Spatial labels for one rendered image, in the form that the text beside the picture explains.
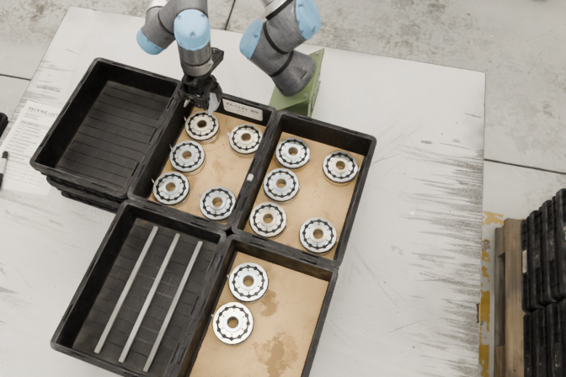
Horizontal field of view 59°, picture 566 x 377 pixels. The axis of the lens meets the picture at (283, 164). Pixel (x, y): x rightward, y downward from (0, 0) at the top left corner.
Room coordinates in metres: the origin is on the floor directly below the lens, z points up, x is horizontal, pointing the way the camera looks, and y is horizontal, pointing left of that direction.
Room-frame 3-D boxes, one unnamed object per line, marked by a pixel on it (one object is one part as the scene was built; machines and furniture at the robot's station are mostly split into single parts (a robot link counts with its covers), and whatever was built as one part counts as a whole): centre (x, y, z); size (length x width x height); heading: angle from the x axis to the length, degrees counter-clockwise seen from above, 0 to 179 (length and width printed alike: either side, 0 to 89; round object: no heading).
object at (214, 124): (0.78, 0.25, 0.86); 0.10 x 0.10 x 0.01
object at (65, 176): (0.74, 0.50, 0.92); 0.40 x 0.30 x 0.02; 162
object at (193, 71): (0.74, 0.20, 1.22); 0.08 x 0.08 x 0.05
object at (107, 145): (0.74, 0.50, 0.87); 0.40 x 0.30 x 0.11; 162
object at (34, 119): (0.78, 0.83, 0.70); 0.33 x 0.23 x 0.01; 169
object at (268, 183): (0.58, 0.00, 0.86); 0.10 x 0.10 x 0.01
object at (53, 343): (0.27, 0.34, 0.92); 0.40 x 0.30 x 0.02; 162
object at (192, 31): (0.74, 0.20, 1.30); 0.09 x 0.08 x 0.11; 8
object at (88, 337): (0.27, 0.34, 0.87); 0.40 x 0.30 x 0.11; 162
